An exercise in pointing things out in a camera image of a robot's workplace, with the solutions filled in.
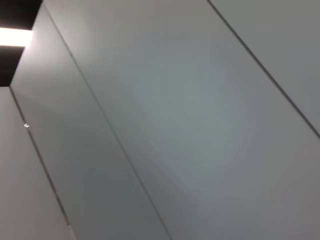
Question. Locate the bright ceiling light panel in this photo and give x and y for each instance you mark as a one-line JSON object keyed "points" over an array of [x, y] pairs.
{"points": [[13, 37]]}

